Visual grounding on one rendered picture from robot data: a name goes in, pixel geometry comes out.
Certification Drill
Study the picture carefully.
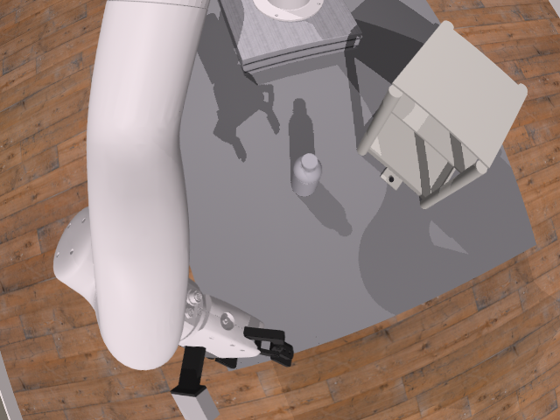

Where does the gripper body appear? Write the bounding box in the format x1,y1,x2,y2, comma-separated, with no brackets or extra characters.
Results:
179,292,264,358

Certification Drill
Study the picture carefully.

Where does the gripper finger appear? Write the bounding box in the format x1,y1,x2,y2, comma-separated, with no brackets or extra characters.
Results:
208,358,237,368
243,326,294,367

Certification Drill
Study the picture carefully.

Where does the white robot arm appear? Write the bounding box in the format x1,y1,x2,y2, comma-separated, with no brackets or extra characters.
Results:
53,0,220,420

